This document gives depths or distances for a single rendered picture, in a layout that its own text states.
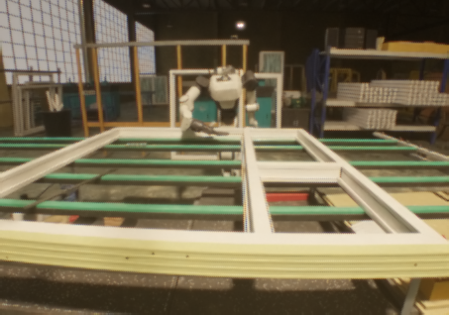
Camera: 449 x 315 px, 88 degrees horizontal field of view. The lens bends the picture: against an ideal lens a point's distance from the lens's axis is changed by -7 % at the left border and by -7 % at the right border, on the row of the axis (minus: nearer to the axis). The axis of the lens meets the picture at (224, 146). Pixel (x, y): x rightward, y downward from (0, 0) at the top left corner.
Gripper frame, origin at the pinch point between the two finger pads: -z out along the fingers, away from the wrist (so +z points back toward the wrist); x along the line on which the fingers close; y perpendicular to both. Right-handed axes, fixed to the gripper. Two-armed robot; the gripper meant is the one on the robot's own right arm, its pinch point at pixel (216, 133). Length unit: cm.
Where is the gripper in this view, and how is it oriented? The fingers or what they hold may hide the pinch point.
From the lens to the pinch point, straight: 182.0
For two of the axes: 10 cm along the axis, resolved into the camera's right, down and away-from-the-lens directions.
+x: 0.5, -1.8, 9.8
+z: -9.4, -3.5, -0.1
